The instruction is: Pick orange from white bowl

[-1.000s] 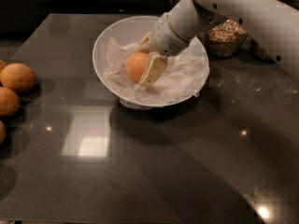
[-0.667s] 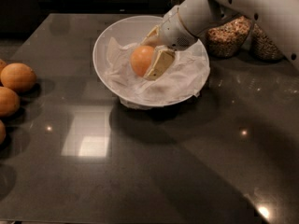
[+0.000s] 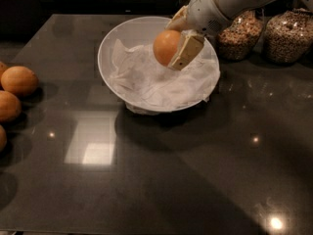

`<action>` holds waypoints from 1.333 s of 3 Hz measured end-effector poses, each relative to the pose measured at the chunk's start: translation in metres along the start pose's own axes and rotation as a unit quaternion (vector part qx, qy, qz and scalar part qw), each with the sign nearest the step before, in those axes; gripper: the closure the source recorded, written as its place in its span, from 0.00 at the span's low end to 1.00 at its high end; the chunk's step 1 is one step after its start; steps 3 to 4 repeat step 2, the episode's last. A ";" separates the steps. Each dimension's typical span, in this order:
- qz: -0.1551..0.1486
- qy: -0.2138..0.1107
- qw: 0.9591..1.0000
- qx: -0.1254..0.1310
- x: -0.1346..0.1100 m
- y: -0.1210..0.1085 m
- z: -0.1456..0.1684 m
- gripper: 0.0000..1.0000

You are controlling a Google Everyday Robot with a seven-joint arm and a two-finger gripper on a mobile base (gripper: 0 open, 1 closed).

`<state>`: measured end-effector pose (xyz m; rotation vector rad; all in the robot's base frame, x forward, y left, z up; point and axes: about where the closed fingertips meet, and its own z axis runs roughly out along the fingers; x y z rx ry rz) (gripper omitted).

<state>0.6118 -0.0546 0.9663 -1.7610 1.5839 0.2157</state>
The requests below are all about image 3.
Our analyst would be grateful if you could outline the white paper sheet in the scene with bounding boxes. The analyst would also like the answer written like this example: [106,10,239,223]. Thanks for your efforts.
[109,40,220,112]

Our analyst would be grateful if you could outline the orange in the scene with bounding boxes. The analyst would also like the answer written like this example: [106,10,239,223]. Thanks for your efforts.
[0,91,22,123]
[153,30,181,67]
[1,66,39,97]

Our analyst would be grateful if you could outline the orange lower left edge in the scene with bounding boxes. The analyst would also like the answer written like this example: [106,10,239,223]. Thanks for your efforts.
[0,125,7,152]

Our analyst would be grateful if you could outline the glass jar middle grains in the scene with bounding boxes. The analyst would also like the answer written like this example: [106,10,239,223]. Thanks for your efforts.
[216,11,263,61]

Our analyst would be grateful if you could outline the white bowl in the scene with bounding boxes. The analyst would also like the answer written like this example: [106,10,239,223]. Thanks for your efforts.
[97,16,221,116]

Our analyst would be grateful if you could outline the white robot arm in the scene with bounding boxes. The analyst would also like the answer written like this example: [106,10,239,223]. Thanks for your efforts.
[166,0,313,71]

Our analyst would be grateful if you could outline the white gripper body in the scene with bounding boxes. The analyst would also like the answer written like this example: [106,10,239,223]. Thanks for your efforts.
[187,0,230,36]

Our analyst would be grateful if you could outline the glass jar right grains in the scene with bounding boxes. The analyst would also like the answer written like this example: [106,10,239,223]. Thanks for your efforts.
[262,9,313,64]

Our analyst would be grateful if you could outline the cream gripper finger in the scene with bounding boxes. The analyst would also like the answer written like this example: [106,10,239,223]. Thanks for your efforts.
[167,30,204,71]
[165,6,188,31]

